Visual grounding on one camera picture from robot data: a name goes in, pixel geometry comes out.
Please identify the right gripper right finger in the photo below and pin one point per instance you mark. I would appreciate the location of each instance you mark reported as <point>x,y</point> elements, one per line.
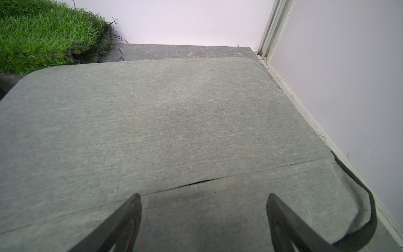
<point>288,231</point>

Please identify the green artificial grass mat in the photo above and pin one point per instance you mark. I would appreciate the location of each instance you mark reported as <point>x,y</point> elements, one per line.
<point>41,34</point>

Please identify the grey laptop bag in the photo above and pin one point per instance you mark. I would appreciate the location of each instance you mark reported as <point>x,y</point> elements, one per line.
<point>204,141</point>

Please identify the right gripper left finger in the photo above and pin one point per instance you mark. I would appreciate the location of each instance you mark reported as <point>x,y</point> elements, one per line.
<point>118,232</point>

